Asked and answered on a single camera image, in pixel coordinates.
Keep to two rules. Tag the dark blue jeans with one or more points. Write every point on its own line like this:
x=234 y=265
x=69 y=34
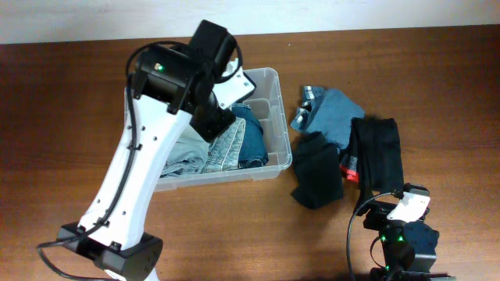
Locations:
x=253 y=153

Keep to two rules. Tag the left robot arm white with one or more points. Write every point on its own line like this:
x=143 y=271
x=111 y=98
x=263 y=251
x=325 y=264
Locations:
x=171 y=86

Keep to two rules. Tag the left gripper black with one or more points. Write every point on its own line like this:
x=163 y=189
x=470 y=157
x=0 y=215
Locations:
x=210 y=131

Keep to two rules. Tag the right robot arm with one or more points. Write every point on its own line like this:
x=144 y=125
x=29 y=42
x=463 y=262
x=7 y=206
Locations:
x=408 y=243

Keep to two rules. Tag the blue grey folded garment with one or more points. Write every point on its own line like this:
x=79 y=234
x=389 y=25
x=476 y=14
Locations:
x=328 y=111

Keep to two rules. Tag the black garment with red trim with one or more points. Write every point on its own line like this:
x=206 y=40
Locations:
x=372 y=158

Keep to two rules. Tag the black folded garment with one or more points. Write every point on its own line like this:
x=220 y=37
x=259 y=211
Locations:
x=317 y=169

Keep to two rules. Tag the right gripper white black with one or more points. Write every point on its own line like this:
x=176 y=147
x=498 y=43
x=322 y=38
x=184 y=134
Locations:
x=377 y=211

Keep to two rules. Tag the clear plastic storage bin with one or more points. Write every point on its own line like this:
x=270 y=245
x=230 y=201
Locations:
x=279 y=129

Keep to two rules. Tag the light blue jeans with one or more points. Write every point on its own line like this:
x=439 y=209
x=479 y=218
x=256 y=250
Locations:
x=191 y=155

